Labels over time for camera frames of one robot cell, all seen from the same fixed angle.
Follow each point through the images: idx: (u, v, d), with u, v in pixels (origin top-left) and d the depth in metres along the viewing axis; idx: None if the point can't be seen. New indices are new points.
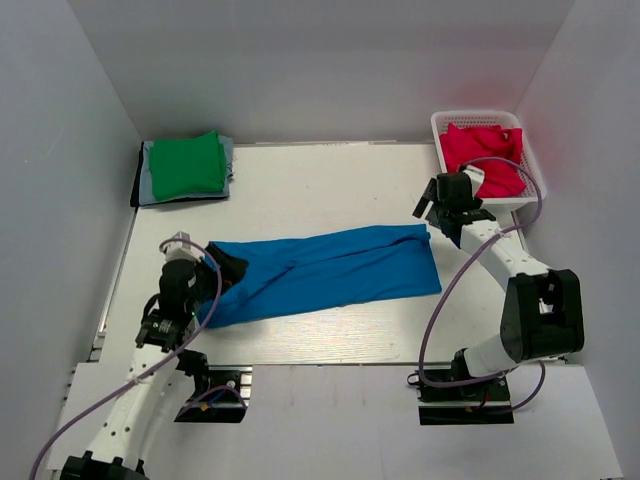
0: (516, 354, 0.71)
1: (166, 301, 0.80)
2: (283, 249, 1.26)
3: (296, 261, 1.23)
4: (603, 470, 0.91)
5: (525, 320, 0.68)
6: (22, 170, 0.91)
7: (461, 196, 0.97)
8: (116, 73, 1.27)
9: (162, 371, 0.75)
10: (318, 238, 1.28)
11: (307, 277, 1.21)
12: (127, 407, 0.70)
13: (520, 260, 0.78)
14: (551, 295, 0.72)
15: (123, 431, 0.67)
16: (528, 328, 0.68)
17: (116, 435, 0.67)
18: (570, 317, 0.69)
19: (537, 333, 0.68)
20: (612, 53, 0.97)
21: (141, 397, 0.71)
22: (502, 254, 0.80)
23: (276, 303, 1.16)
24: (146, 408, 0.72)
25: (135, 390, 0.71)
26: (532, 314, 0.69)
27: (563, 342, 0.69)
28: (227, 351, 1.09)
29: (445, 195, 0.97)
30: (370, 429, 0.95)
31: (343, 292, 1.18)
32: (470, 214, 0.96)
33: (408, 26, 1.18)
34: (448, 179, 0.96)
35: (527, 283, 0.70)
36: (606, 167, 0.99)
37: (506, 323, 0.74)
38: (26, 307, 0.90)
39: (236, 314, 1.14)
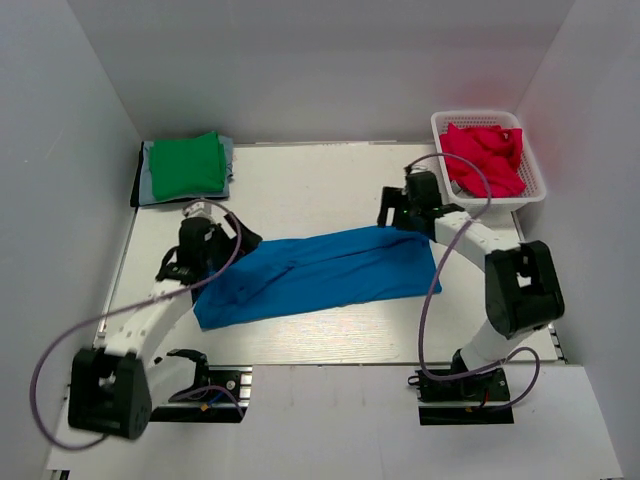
0: (505, 330, 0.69)
1: (185, 249, 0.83)
2: (284, 249, 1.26)
3: (296, 261, 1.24)
4: (602, 470, 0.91)
5: (507, 291, 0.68)
6: (22, 171, 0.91)
7: (432, 194, 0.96)
8: (115, 73, 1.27)
9: (176, 304, 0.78)
10: (318, 238, 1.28)
11: (307, 277, 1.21)
12: (144, 317, 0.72)
13: (493, 239, 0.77)
14: (527, 269, 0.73)
15: (140, 334, 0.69)
16: (512, 298, 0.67)
17: (130, 336, 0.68)
18: (547, 283, 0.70)
19: (522, 303, 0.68)
20: (612, 53, 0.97)
21: (159, 311, 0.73)
22: (475, 236, 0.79)
23: (276, 303, 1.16)
24: (161, 325, 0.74)
25: (153, 306, 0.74)
26: (511, 284, 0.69)
27: (548, 310, 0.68)
28: (227, 351, 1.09)
29: (415, 195, 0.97)
30: (370, 429, 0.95)
31: (343, 292, 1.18)
32: (441, 208, 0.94)
33: (408, 26, 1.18)
34: (417, 178, 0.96)
35: (501, 255, 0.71)
36: (606, 167, 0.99)
37: (489, 303, 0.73)
38: (26, 307, 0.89)
39: (236, 314, 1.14)
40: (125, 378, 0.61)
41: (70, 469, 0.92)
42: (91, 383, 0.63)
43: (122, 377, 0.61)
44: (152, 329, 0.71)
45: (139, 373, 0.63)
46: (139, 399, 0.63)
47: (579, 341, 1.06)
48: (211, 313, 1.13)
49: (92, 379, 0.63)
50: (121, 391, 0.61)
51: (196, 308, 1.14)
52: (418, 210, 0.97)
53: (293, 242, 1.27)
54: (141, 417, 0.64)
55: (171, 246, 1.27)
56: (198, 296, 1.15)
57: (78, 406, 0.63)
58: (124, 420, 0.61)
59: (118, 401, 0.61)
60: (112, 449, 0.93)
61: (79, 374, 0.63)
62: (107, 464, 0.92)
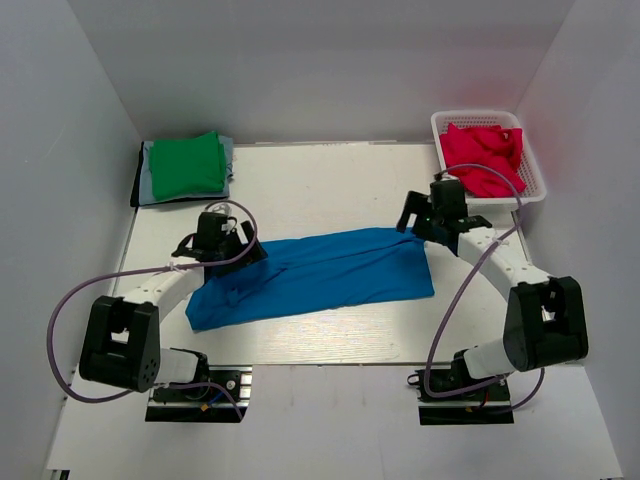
0: (521, 366, 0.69)
1: (202, 234, 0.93)
2: (276, 251, 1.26)
3: (291, 261, 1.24)
4: (602, 469, 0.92)
5: (529, 328, 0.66)
6: (23, 170, 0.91)
7: (455, 204, 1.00)
8: (116, 73, 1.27)
9: (189, 277, 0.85)
10: (315, 238, 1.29)
11: (301, 278, 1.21)
12: (160, 280, 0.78)
13: (519, 267, 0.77)
14: (554, 303, 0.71)
15: (156, 291, 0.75)
16: (532, 339, 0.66)
17: (147, 291, 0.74)
18: (573, 325, 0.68)
19: (541, 342, 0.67)
20: (613, 53, 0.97)
21: (174, 279, 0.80)
22: (501, 261, 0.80)
23: (269, 304, 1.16)
24: (174, 290, 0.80)
25: (170, 273, 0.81)
26: (535, 321, 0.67)
27: (569, 350, 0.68)
28: (226, 352, 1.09)
29: (439, 203, 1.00)
30: (370, 428, 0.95)
31: (338, 292, 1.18)
32: (465, 221, 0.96)
33: (409, 26, 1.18)
34: (443, 186, 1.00)
35: (530, 291, 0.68)
36: (606, 166, 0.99)
37: (507, 333, 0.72)
38: (26, 306, 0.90)
39: (228, 315, 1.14)
40: (141, 323, 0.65)
41: (70, 469, 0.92)
42: (107, 328, 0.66)
43: (139, 322, 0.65)
44: (166, 291, 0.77)
45: (153, 323, 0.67)
46: (150, 349, 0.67)
47: None
48: (203, 313, 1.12)
49: (108, 324, 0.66)
50: (136, 335, 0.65)
51: (189, 308, 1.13)
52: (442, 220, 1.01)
53: (288, 243, 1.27)
54: (148, 369, 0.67)
55: (171, 245, 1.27)
56: (190, 296, 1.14)
57: (91, 350, 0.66)
58: (134, 366, 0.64)
59: (132, 345, 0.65)
60: (112, 449, 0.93)
61: (96, 315, 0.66)
62: (106, 464, 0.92)
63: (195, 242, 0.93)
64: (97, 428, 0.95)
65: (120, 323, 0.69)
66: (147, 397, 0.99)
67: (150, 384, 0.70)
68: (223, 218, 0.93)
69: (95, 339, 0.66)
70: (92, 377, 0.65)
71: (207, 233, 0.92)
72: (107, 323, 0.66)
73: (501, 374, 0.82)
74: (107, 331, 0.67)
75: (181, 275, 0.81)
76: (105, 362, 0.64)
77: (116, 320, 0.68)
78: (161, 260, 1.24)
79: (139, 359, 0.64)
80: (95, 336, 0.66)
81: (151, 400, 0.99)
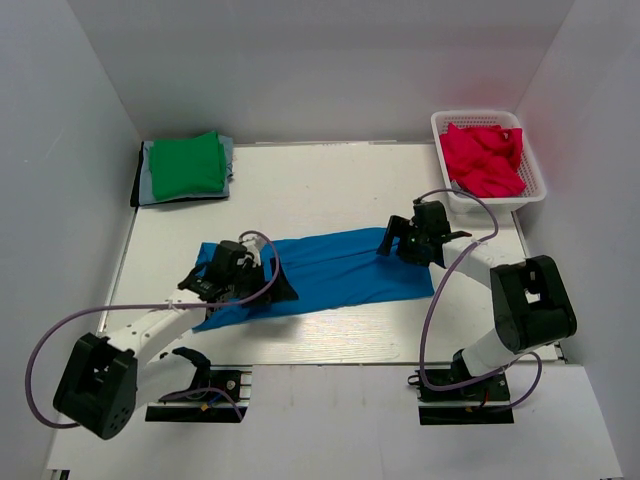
0: (515, 348, 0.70)
1: (216, 266, 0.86)
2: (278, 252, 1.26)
3: (292, 262, 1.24)
4: (601, 469, 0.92)
5: (514, 303, 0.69)
6: (23, 170, 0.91)
7: (438, 222, 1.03)
8: (115, 73, 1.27)
9: (191, 313, 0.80)
10: (316, 238, 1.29)
11: (302, 279, 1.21)
12: (153, 320, 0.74)
13: (497, 256, 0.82)
14: (535, 284, 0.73)
15: (144, 336, 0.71)
16: (520, 314, 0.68)
17: (134, 335, 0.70)
18: (557, 298, 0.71)
19: (529, 317, 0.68)
20: (612, 54, 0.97)
21: (168, 320, 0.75)
22: (482, 255, 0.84)
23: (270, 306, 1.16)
24: (166, 333, 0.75)
25: (166, 311, 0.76)
26: (517, 298, 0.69)
27: (559, 324, 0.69)
28: (225, 350, 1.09)
29: (424, 223, 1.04)
30: (370, 428, 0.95)
31: (338, 292, 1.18)
32: (447, 235, 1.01)
33: (409, 26, 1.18)
34: (426, 207, 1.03)
35: (509, 272, 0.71)
36: (605, 166, 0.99)
37: (498, 320, 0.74)
38: (26, 306, 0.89)
39: (228, 315, 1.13)
40: (115, 375, 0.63)
41: (70, 469, 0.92)
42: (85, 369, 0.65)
43: (114, 374, 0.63)
44: (157, 334, 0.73)
45: (128, 374, 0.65)
46: (121, 400, 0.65)
47: (579, 340, 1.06)
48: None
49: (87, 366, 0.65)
50: (108, 386, 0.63)
51: None
52: (427, 238, 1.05)
53: (289, 243, 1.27)
54: (117, 418, 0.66)
55: (171, 245, 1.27)
56: None
57: (67, 386, 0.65)
58: (102, 414, 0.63)
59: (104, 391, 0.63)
60: (112, 450, 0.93)
61: (77, 354, 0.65)
62: (106, 465, 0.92)
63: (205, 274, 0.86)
64: None
65: (101, 361, 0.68)
66: None
67: (118, 429, 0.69)
68: (241, 251, 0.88)
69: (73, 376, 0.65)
70: (64, 412, 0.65)
71: (219, 266, 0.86)
72: (86, 364, 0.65)
73: (501, 367, 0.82)
74: (86, 372, 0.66)
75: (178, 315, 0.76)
76: (78, 401, 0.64)
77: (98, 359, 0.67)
78: (160, 261, 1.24)
79: (108, 410, 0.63)
80: (73, 374, 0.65)
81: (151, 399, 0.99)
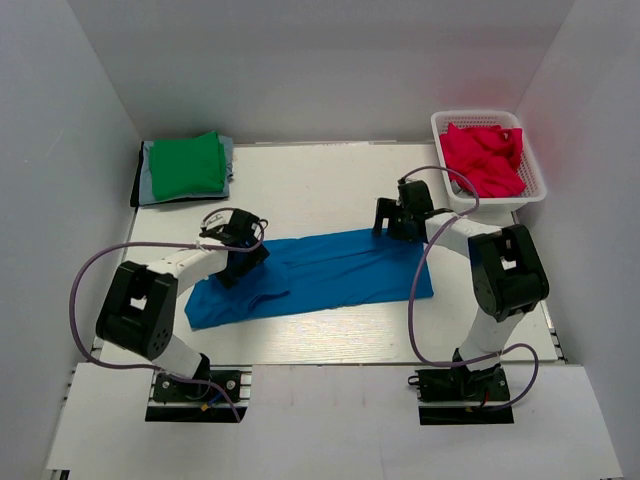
0: (493, 310, 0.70)
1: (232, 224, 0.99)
2: (279, 251, 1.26)
3: (290, 261, 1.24)
4: (601, 469, 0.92)
5: (490, 270, 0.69)
6: (23, 171, 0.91)
7: (421, 201, 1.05)
8: (115, 73, 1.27)
9: (211, 260, 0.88)
10: (315, 238, 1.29)
11: (302, 278, 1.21)
12: (183, 257, 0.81)
13: (476, 227, 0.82)
14: (511, 252, 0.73)
15: (177, 266, 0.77)
16: (495, 276, 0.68)
17: (169, 264, 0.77)
18: (530, 263, 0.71)
19: (506, 282, 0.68)
20: (613, 54, 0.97)
21: (194, 258, 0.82)
22: (461, 226, 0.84)
23: (271, 305, 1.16)
24: (194, 268, 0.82)
25: (195, 251, 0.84)
26: (492, 261, 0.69)
27: (534, 289, 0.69)
28: (226, 351, 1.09)
29: (407, 202, 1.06)
30: (370, 428, 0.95)
31: (338, 292, 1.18)
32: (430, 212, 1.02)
33: (409, 26, 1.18)
34: (409, 186, 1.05)
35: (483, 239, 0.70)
36: (605, 166, 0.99)
37: (477, 285, 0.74)
38: (26, 306, 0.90)
39: (225, 315, 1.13)
40: (159, 294, 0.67)
41: (70, 469, 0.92)
42: (127, 292, 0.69)
43: (158, 291, 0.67)
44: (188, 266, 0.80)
45: (171, 293, 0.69)
46: (163, 320, 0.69)
47: (579, 340, 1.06)
48: (202, 311, 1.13)
49: (128, 289, 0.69)
50: (153, 303, 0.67)
51: (189, 306, 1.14)
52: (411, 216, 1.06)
53: (288, 243, 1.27)
54: (159, 339, 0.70)
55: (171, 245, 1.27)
56: (190, 294, 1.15)
57: (108, 312, 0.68)
58: (147, 332, 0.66)
59: (146, 313, 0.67)
60: (112, 449, 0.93)
61: (119, 277, 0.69)
62: (106, 464, 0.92)
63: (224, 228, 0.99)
64: (97, 428, 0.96)
65: (138, 290, 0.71)
66: (147, 397, 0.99)
67: (158, 353, 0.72)
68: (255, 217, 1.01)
69: (113, 302, 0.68)
70: (107, 335, 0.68)
71: (237, 224, 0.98)
72: (128, 286, 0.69)
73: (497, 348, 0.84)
74: (127, 295, 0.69)
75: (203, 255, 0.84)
76: (119, 324, 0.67)
77: (136, 287, 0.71)
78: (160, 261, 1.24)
79: (152, 328, 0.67)
80: (115, 298, 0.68)
81: (151, 400, 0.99)
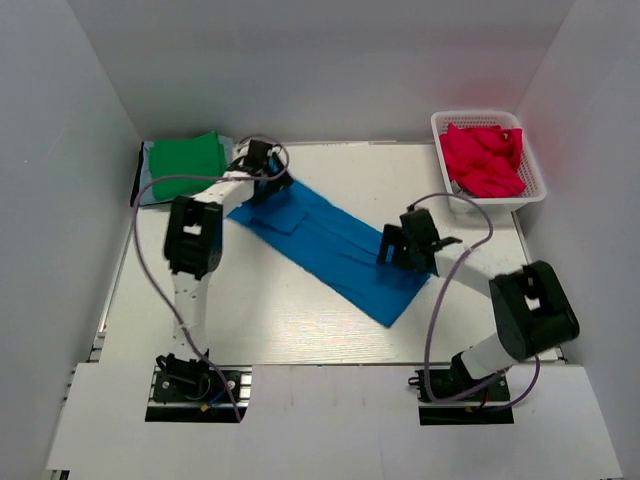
0: (522, 355, 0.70)
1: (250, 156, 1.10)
2: (311, 200, 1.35)
3: (311, 217, 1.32)
4: (601, 469, 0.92)
5: (516, 313, 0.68)
6: (23, 171, 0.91)
7: (428, 230, 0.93)
8: (116, 74, 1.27)
9: (242, 189, 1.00)
10: (345, 214, 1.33)
11: (312, 234, 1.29)
12: (219, 189, 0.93)
13: (494, 263, 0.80)
14: (534, 290, 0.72)
15: (219, 195, 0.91)
16: (523, 324, 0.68)
17: (212, 195, 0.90)
18: (556, 302, 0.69)
19: (534, 325, 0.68)
20: (613, 53, 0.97)
21: (230, 188, 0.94)
22: (475, 263, 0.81)
23: (272, 239, 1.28)
24: (232, 196, 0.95)
25: (228, 182, 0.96)
26: (518, 307, 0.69)
27: (563, 329, 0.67)
28: (225, 298, 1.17)
29: (411, 233, 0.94)
30: (370, 428, 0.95)
31: (327, 270, 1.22)
32: (439, 243, 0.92)
33: (409, 26, 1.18)
34: (410, 216, 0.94)
35: (505, 284, 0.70)
36: (606, 165, 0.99)
37: (502, 328, 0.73)
38: (26, 306, 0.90)
39: (244, 227, 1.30)
40: (212, 218, 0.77)
41: (70, 470, 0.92)
42: (183, 221, 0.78)
43: (211, 216, 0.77)
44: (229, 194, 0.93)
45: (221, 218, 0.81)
46: (217, 239, 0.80)
47: (579, 340, 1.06)
48: None
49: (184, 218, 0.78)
50: (209, 227, 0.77)
51: None
52: (417, 249, 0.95)
53: (321, 200, 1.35)
54: (214, 254, 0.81)
55: None
56: None
57: (170, 238, 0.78)
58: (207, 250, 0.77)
59: (203, 235, 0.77)
60: (112, 449, 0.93)
61: (176, 208, 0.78)
62: (106, 464, 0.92)
63: (244, 160, 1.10)
64: (97, 428, 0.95)
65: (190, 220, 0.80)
66: (146, 397, 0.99)
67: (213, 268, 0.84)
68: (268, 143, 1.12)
69: (174, 230, 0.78)
70: (173, 257, 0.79)
71: (254, 155, 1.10)
72: (184, 215, 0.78)
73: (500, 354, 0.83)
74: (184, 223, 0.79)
75: (238, 184, 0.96)
76: (184, 247, 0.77)
77: (190, 217, 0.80)
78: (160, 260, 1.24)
79: (211, 246, 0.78)
80: (175, 226, 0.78)
81: (150, 400, 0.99)
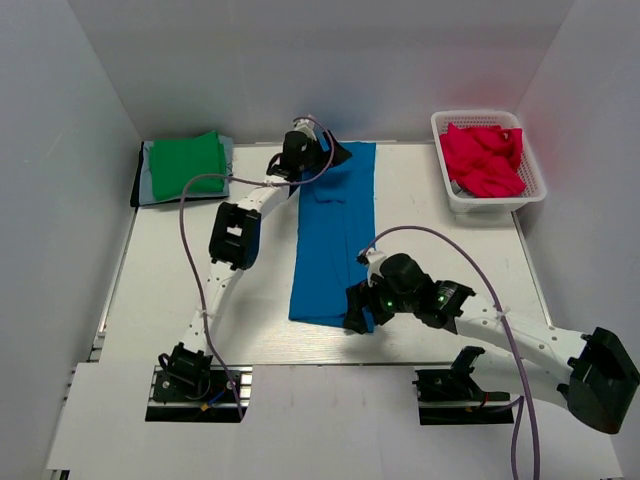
0: (609, 428, 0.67)
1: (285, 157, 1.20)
2: (359, 191, 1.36)
3: (344, 206, 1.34)
4: (601, 468, 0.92)
5: (607, 401, 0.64)
6: (23, 170, 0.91)
7: (421, 281, 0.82)
8: (116, 75, 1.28)
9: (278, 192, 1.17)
10: (368, 219, 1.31)
11: (338, 218, 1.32)
12: (262, 193, 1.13)
13: (549, 337, 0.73)
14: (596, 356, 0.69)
15: (258, 202, 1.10)
16: (613, 408, 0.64)
17: (252, 201, 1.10)
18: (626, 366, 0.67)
19: (620, 402, 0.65)
20: (613, 54, 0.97)
21: (267, 194, 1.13)
22: (529, 339, 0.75)
23: (307, 204, 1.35)
24: (271, 202, 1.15)
25: (267, 187, 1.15)
26: (606, 392, 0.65)
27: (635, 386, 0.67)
28: None
29: (406, 289, 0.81)
30: (370, 428, 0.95)
31: (321, 260, 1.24)
32: (444, 298, 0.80)
33: (409, 26, 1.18)
34: (401, 271, 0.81)
35: (585, 367, 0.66)
36: (606, 165, 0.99)
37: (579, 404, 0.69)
38: (27, 305, 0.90)
39: None
40: (250, 224, 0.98)
41: (70, 470, 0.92)
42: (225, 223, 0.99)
43: (250, 222, 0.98)
44: (265, 201, 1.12)
45: (252, 222, 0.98)
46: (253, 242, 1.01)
47: None
48: None
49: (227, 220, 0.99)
50: (248, 230, 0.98)
51: None
52: (415, 304, 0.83)
53: (364, 198, 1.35)
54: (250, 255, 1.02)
55: (171, 245, 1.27)
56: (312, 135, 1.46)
57: (216, 237, 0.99)
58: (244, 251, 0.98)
59: (243, 237, 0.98)
60: (111, 449, 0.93)
61: (221, 212, 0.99)
62: (105, 464, 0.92)
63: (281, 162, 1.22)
64: (97, 428, 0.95)
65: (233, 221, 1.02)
66: (146, 397, 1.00)
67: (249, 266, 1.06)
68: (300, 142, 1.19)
69: (218, 231, 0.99)
70: (217, 255, 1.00)
71: (288, 156, 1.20)
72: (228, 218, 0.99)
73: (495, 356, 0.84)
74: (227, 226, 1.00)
75: (274, 190, 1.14)
76: (226, 246, 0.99)
77: (232, 220, 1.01)
78: (160, 260, 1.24)
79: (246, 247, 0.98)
80: (220, 228, 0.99)
81: (150, 400, 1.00)
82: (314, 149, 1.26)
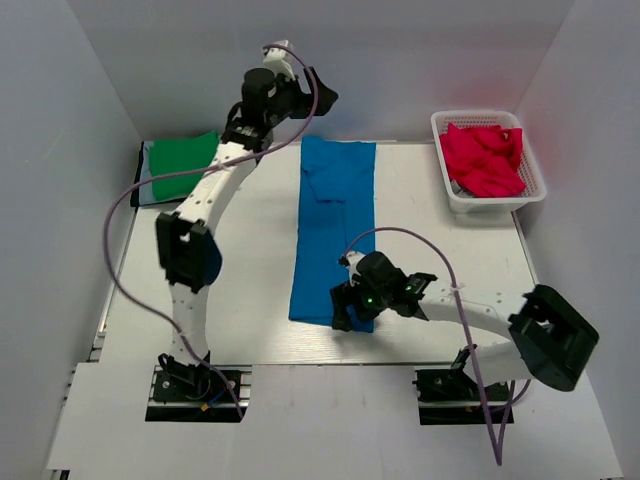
0: (567, 387, 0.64)
1: (247, 107, 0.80)
2: (359, 191, 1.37)
3: (344, 205, 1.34)
4: (601, 469, 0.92)
5: (548, 350, 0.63)
6: (23, 170, 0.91)
7: (393, 275, 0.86)
8: (116, 74, 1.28)
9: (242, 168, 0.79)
10: (368, 220, 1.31)
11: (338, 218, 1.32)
12: (211, 183, 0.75)
13: (495, 301, 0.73)
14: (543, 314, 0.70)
15: (207, 202, 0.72)
16: (557, 357, 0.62)
17: (198, 204, 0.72)
18: (570, 318, 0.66)
19: (567, 354, 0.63)
20: (613, 53, 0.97)
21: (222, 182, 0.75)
22: (477, 306, 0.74)
23: (306, 203, 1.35)
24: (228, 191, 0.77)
25: (219, 173, 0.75)
26: (549, 343, 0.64)
27: (586, 341, 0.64)
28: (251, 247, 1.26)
29: (378, 284, 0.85)
30: (370, 428, 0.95)
31: (321, 260, 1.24)
32: (412, 288, 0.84)
33: (410, 26, 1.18)
34: (373, 266, 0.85)
35: (523, 321, 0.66)
36: (606, 165, 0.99)
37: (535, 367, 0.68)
38: (27, 305, 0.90)
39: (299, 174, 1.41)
40: (198, 243, 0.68)
41: (70, 469, 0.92)
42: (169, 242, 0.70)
43: (197, 240, 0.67)
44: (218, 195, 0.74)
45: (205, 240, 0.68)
46: (208, 260, 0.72)
47: None
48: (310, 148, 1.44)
49: (170, 236, 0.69)
50: (197, 250, 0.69)
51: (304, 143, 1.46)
52: (389, 297, 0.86)
53: (365, 198, 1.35)
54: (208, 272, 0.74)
55: None
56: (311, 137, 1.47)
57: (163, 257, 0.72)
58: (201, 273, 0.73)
59: (194, 258, 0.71)
60: (111, 449, 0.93)
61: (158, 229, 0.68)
62: (106, 464, 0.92)
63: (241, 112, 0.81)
64: (97, 428, 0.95)
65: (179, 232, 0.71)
66: (146, 397, 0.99)
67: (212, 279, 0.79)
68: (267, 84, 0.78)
69: (163, 250, 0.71)
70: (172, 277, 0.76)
71: (252, 107, 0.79)
72: (170, 236, 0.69)
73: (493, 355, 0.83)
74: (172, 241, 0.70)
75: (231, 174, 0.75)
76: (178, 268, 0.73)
77: (177, 232, 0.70)
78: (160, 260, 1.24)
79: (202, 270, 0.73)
80: (163, 245, 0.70)
81: (150, 400, 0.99)
82: (288, 94, 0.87)
